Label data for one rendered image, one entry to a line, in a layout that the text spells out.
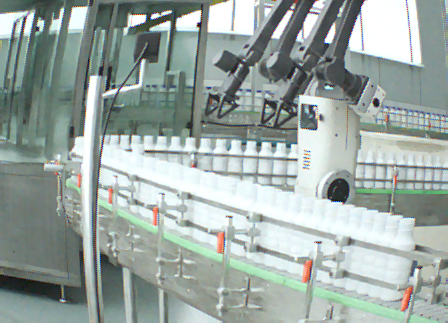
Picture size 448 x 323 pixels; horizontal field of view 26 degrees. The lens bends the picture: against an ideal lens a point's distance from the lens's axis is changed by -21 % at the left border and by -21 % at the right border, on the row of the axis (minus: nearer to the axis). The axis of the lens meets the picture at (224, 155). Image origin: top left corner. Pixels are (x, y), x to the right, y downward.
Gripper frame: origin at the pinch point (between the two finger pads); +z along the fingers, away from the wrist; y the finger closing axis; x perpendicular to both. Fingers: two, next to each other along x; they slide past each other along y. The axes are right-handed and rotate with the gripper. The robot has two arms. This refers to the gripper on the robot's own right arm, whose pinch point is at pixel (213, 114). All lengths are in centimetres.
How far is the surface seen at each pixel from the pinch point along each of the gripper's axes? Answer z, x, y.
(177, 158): 11, 30, -77
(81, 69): -16, 18, -247
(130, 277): 64, -14, 40
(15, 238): 99, 28, -244
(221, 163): 4, 44, -71
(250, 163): -2, 53, -67
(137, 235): 49, -30, 65
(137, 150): 27, -35, 45
